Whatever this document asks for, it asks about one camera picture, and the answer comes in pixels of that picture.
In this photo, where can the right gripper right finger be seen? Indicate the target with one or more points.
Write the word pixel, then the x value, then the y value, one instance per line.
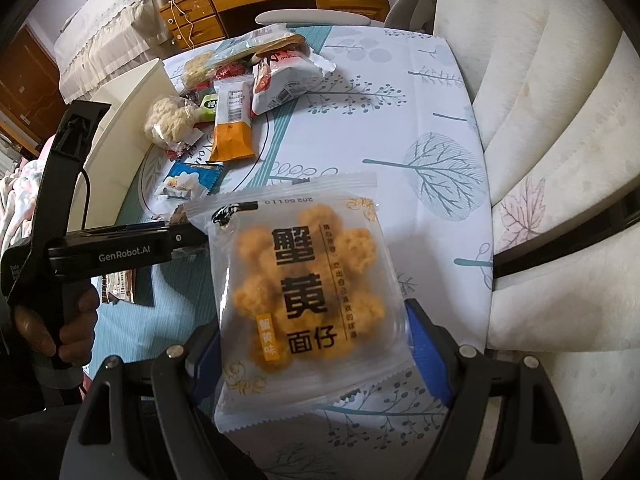
pixel 532 439

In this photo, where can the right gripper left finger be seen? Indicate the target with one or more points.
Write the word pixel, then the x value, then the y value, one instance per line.
pixel 142 420

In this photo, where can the small blue white packet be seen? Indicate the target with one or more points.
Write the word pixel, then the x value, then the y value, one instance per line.
pixel 190 181

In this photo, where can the orange crab snack packet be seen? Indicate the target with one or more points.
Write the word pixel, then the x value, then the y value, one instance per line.
pixel 308 303

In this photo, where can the white orange snack bar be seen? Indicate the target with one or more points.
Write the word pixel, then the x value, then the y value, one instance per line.
pixel 233 120

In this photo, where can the large light blue snack bag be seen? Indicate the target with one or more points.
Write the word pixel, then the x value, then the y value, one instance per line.
pixel 201 67

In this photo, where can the person's left hand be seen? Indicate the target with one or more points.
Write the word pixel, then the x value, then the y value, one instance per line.
pixel 74 342

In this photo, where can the white plastic tray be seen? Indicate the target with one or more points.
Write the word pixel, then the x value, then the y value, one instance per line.
pixel 119 145

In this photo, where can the clear bag pale puffs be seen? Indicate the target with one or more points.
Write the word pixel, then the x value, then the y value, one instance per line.
pixel 170 121

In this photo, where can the green small packet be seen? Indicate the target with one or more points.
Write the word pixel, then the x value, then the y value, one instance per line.
pixel 208 108

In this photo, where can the white lace cloth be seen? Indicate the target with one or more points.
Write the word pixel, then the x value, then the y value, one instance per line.
pixel 104 39

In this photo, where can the white red apple snack bag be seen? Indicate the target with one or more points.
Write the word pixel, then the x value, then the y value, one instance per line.
pixel 284 76

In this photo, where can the brown flat snack packet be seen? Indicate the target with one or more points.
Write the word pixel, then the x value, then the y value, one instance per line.
pixel 294 42

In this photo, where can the tree pattern tablecloth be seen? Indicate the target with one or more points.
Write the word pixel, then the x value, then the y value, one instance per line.
pixel 412 125

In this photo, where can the grey office chair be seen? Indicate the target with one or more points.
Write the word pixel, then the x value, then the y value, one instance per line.
pixel 411 15

